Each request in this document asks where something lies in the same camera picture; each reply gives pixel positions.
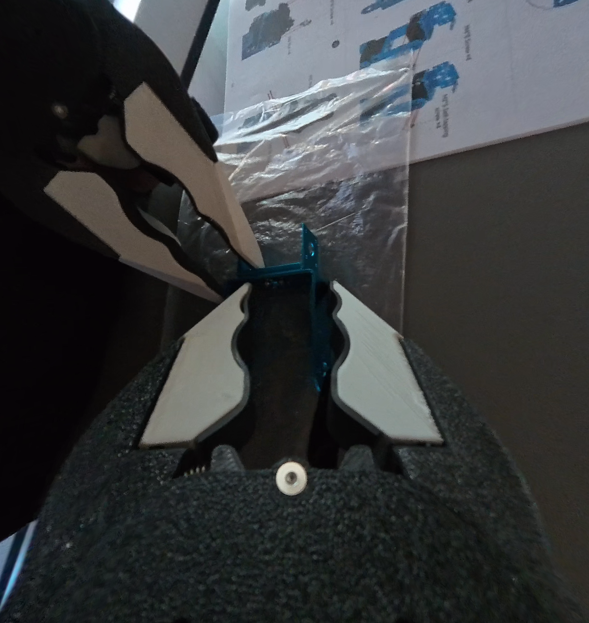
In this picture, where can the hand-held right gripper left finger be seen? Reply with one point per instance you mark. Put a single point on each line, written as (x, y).
(197, 389)

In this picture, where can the blue metal bracket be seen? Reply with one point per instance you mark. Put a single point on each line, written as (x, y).
(306, 253)

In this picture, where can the white instruction manual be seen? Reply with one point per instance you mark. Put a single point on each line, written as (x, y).
(518, 97)

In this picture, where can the grey desk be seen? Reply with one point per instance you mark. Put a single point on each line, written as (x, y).
(508, 340)

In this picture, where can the black bar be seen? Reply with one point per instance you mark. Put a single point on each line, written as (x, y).
(199, 44)

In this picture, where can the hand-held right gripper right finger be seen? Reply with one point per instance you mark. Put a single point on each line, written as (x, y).
(387, 384)

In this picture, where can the clear plastic bag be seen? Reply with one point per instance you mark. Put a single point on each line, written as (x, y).
(362, 219)

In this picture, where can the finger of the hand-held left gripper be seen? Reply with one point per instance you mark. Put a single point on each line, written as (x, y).
(124, 233)
(182, 146)

